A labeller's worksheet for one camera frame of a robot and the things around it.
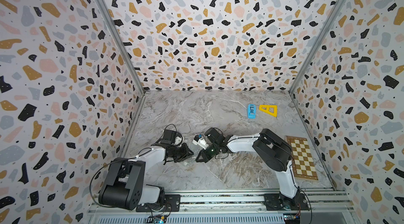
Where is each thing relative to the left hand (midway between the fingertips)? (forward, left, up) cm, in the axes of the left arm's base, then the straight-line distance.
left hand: (194, 153), depth 88 cm
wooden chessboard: (-7, -58, 0) cm, 59 cm away
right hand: (-4, -1, -2) cm, 4 cm away
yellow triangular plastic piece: (+32, -52, -2) cm, 61 cm away
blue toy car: (+29, -37, 0) cm, 47 cm away
